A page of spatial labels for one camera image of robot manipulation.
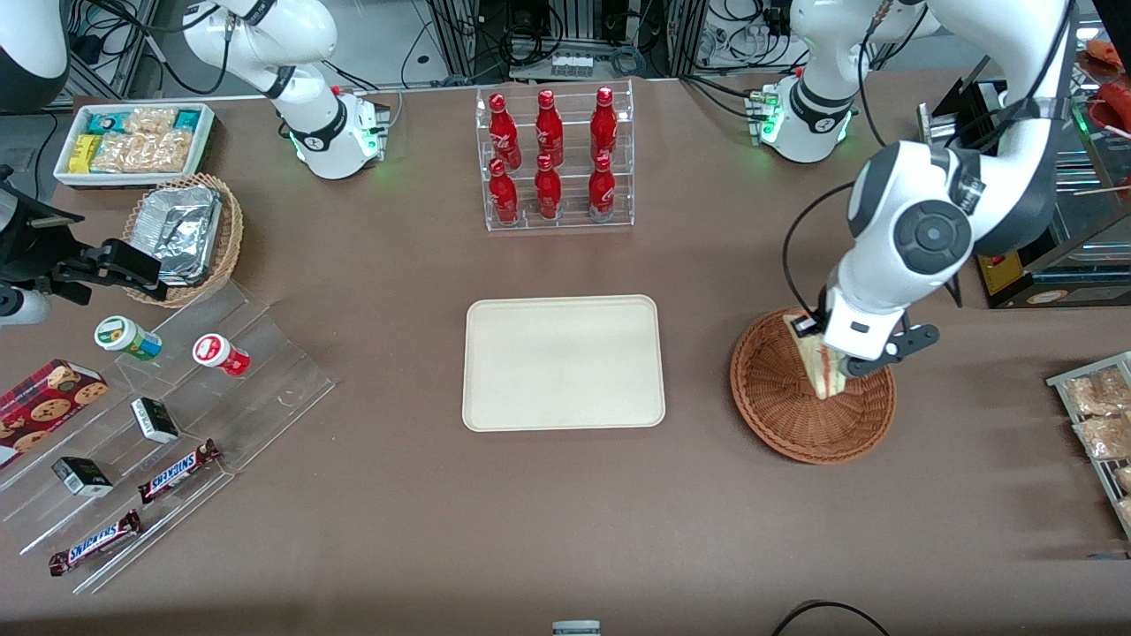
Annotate green lid white cup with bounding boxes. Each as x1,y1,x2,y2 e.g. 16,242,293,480
95,315,163,362

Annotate red chocolate chip cookie box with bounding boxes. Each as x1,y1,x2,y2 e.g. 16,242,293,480
0,359,110,469

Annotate clear bag of crackers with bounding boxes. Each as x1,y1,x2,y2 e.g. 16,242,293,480
124,108,178,136
92,131,194,174

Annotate white snack bin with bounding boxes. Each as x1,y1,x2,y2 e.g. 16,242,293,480
53,102,216,188

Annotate light tan wicker basket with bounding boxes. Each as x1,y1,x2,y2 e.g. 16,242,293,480
123,173,245,308

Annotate brown round wicker basket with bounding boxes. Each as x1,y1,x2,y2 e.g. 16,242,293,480
730,307,897,466

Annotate red drink bottle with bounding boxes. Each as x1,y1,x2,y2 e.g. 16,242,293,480
489,158,520,224
535,89,565,167
535,154,563,221
590,86,619,162
489,93,520,169
588,153,617,219

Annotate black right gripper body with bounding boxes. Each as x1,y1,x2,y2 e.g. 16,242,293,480
0,168,82,287

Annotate clear bag of fried snacks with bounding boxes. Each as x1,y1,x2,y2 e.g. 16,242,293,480
1065,367,1131,416
1074,413,1131,460

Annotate Snickers chocolate bar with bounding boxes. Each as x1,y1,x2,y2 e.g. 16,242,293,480
138,439,222,505
49,510,143,577

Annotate triangular sandwich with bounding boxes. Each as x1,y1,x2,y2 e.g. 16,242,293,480
798,334,851,401

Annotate black floor cable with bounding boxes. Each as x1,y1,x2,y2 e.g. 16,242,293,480
770,601,893,636

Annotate metal wire rack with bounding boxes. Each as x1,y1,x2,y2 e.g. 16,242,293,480
1047,352,1131,540

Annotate orange fried food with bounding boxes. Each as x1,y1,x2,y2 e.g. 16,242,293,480
1085,37,1131,70

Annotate small black box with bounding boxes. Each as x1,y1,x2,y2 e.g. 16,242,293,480
51,457,114,497
131,397,180,444

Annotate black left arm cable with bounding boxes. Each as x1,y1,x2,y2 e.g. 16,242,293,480
781,0,1072,315

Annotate clear acrylic bottle rack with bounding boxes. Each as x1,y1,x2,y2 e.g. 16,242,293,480
475,79,635,232

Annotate beige rectangular tray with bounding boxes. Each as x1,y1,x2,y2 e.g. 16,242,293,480
462,295,666,433

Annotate black food warmer appliance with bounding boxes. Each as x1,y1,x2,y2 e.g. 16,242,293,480
919,18,1131,310

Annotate red lid white cup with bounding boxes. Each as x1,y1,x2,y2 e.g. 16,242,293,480
193,333,251,378

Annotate aluminium foil container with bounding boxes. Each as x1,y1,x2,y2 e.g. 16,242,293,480
133,185,224,287

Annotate clear acrylic step display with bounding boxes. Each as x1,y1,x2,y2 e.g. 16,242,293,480
0,281,338,594

